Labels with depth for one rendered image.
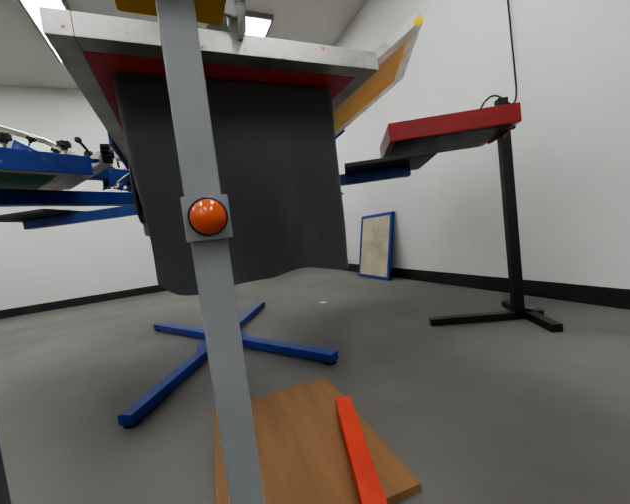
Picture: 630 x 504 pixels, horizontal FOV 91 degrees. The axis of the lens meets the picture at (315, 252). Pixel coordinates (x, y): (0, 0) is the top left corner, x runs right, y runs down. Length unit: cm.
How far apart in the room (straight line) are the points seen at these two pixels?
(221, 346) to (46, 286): 524
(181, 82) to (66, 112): 541
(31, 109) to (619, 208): 618
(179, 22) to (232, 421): 46
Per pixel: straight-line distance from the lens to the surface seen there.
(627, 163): 231
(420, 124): 170
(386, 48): 174
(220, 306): 38
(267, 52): 69
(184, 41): 44
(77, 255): 547
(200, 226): 34
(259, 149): 70
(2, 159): 143
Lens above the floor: 62
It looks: 4 degrees down
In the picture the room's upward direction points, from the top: 7 degrees counter-clockwise
